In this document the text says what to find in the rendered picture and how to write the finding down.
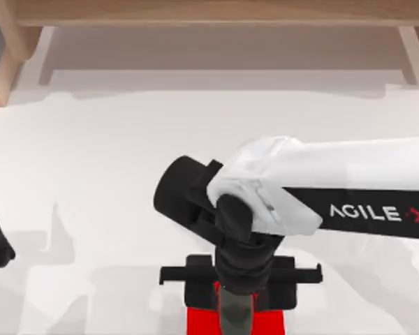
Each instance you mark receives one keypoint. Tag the red box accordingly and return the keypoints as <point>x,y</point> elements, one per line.
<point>202,321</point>

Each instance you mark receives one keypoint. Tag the wooden shelf unit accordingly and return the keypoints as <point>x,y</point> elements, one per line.
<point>209,12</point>

